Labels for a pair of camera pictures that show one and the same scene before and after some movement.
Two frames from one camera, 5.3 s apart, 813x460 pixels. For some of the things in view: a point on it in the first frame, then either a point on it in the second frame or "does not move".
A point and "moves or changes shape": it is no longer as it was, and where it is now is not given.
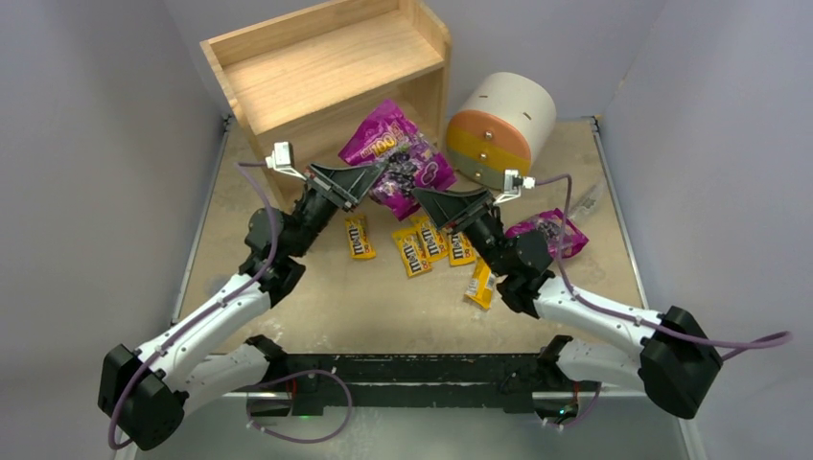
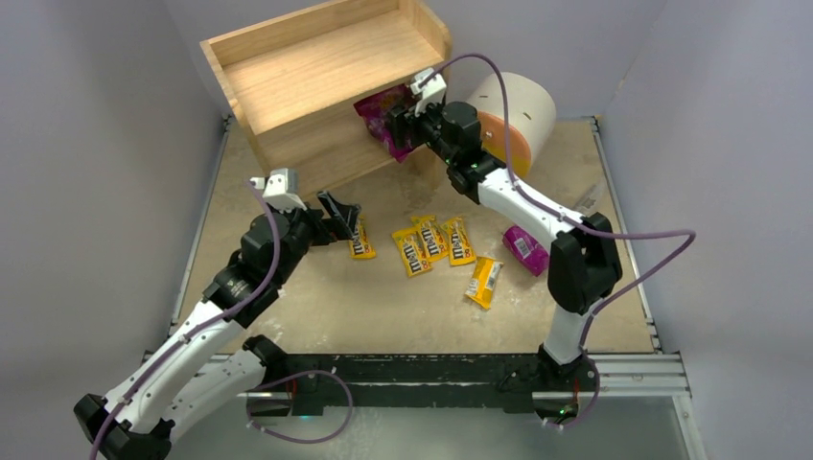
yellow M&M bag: (412, 252) does not move
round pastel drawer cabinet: (505, 124) does not move
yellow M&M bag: (360, 237) does not move
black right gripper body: (475, 215) -> (403, 125)
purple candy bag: (385, 135) moves or changes shape
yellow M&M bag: (460, 250) does not move
